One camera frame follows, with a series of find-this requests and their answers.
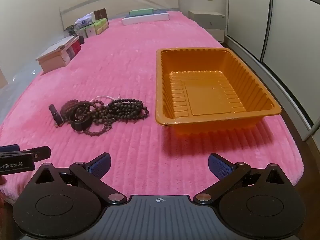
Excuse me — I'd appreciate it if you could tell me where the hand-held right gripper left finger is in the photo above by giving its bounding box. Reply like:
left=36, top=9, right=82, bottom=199
left=26, top=152, right=128, bottom=205

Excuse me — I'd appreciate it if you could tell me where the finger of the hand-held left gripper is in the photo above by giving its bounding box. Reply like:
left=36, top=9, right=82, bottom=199
left=0, top=144, right=52, bottom=162
left=0, top=152, right=35, bottom=176

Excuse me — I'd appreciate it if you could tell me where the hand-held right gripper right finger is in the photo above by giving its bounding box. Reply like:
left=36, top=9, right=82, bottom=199
left=193, top=153, right=294, bottom=207

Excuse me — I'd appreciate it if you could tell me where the reddish bead bracelet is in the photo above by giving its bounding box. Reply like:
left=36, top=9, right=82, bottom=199
left=82, top=122, right=113, bottom=137

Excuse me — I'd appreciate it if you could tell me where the brown bead bracelet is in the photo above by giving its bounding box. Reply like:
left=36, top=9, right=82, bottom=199
left=60, top=99, right=83, bottom=120

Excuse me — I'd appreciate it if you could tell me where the long dark bead necklace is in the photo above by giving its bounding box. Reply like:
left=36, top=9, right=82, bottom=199
left=91, top=97, right=150, bottom=130

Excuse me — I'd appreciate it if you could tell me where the dark bead bracelet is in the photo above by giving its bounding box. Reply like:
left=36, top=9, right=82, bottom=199
left=69, top=100, right=94, bottom=120

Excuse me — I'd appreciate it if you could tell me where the white bead necklace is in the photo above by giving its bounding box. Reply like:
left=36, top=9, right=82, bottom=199
left=94, top=95, right=120, bottom=101

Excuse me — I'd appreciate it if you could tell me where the orange plastic tray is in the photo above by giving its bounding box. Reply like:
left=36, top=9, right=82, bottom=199
left=155, top=47, right=282, bottom=139

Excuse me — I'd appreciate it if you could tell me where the light wooden box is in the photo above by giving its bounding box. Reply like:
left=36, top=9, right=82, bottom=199
left=36, top=35, right=80, bottom=73

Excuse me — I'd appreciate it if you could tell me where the pink ribbed blanket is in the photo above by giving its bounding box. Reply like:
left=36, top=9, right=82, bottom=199
left=0, top=11, right=304, bottom=207

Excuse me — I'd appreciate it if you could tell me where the red box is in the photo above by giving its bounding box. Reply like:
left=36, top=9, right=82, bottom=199
left=71, top=41, right=82, bottom=55

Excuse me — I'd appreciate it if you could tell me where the dark clear container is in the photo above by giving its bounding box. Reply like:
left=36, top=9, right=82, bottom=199
left=64, top=25, right=77, bottom=37

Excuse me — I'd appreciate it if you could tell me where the green and white box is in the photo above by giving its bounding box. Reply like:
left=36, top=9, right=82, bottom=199
left=85, top=25, right=103, bottom=38
left=93, top=19, right=110, bottom=34

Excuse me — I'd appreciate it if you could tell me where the tissue pack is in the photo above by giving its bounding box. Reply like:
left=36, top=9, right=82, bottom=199
left=76, top=14, right=94, bottom=28

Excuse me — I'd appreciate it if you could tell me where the grey and white wardrobe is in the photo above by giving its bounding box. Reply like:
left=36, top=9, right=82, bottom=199
left=224, top=0, right=320, bottom=142

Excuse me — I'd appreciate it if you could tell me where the grey nightstand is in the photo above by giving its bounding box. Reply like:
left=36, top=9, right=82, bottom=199
left=188, top=10, right=225, bottom=43

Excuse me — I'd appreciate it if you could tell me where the dark brown box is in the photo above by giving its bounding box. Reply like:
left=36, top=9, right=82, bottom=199
left=94, top=8, right=108, bottom=20

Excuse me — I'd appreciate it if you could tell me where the long white box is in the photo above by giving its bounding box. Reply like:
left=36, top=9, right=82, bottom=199
left=122, top=12, right=170, bottom=25

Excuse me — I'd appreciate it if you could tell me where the long green box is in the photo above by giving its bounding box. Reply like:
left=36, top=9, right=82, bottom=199
left=129, top=8, right=154, bottom=17

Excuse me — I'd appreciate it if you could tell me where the plastic-wrapped headboard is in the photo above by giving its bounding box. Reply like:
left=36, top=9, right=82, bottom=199
left=59, top=0, right=179, bottom=28

